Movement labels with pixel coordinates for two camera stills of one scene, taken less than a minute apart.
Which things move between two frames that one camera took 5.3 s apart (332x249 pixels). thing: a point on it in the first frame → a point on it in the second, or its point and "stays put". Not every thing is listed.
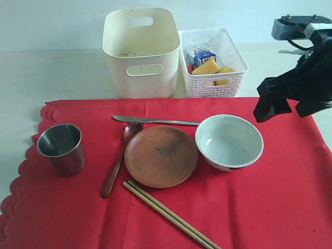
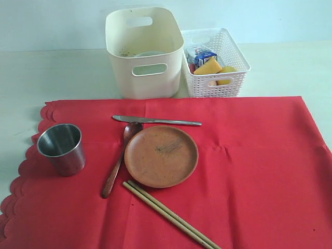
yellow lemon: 224,69 stays put
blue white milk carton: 200,56 stays put
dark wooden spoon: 129,129 stays put
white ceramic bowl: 228,142 → 149,69
